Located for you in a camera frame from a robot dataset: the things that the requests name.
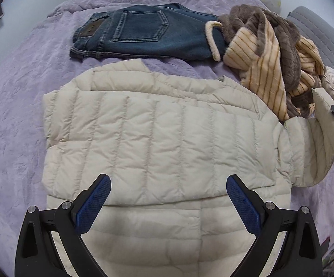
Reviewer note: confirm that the grey padded headboard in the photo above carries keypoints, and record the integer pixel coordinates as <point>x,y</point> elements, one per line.
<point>315,28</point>

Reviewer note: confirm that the purple fleece bedspread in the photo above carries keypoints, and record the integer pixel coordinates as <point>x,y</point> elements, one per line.
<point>41,64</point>

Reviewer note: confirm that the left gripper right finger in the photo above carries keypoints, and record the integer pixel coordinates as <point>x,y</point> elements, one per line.
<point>300,254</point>

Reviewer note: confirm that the blue denim jeans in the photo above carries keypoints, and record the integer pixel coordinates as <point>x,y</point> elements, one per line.
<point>167,30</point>

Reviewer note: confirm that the brown striped fleece robe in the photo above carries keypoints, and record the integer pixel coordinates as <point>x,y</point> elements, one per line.
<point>273,59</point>

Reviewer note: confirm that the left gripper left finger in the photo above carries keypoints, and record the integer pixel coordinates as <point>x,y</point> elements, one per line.
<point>36,253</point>

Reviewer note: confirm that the cream quilted puffer jacket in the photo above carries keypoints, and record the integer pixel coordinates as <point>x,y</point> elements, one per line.
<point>168,144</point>

